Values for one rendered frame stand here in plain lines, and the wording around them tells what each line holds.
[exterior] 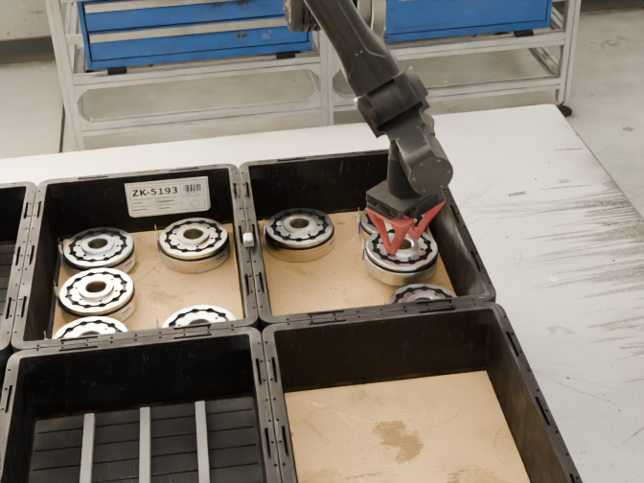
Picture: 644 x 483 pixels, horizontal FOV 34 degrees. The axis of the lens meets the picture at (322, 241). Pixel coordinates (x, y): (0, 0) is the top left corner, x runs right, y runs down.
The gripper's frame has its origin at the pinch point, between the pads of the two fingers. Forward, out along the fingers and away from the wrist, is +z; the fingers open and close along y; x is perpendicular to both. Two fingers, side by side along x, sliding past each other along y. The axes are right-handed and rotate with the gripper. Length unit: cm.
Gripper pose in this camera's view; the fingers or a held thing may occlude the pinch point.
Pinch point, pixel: (402, 241)
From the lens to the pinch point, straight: 149.1
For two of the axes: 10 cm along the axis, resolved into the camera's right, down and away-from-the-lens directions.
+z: -0.3, 8.1, 5.9
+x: -7.2, -4.2, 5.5
